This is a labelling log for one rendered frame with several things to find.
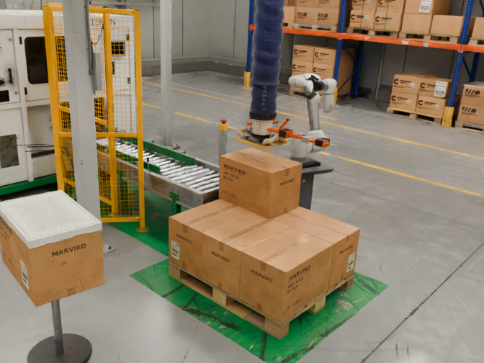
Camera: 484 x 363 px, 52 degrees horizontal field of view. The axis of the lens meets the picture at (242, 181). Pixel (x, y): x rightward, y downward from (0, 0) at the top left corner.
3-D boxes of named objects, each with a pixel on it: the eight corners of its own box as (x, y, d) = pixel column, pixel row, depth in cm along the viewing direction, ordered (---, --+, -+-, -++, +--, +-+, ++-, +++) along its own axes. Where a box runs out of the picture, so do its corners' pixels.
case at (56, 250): (2, 261, 312) (-6, 202, 298) (65, 244, 337) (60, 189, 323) (35, 307, 269) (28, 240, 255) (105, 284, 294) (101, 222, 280)
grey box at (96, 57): (83, 87, 420) (81, 50, 409) (89, 86, 423) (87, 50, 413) (97, 91, 407) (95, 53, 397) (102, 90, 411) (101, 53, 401)
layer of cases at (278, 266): (168, 260, 419) (168, 217, 405) (247, 225, 489) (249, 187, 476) (281, 323, 345) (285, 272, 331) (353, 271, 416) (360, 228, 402)
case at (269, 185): (218, 197, 448) (220, 155, 435) (248, 187, 476) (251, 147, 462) (269, 219, 410) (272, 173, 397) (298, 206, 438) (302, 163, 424)
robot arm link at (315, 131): (305, 153, 494) (323, 150, 502) (313, 153, 479) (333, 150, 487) (296, 75, 488) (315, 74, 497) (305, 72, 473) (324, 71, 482)
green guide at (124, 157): (67, 141, 586) (66, 134, 583) (75, 140, 594) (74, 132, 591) (153, 176, 488) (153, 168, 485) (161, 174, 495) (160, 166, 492)
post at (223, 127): (216, 210, 556) (219, 123, 521) (220, 209, 560) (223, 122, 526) (220, 212, 551) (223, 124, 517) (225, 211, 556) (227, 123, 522)
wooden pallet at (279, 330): (168, 275, 424) (168, 260, 419) (245, 238, 495) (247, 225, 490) (279, 340, 350) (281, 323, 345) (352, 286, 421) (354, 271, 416)
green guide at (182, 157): (106, 134, 624) (105, 127, 621) (113, 132, 632) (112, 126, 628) (193, 166, 526) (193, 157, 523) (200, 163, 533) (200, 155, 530)
